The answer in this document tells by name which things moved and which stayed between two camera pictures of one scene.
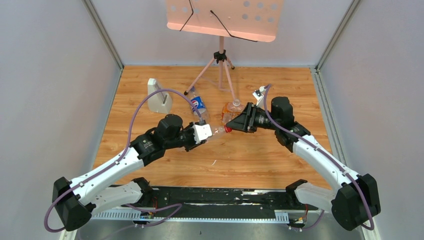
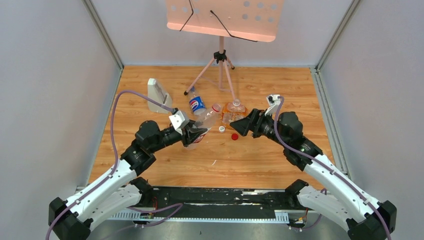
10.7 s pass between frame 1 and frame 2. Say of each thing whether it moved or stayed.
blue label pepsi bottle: stayed
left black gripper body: stayed
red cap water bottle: moved
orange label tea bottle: stayed
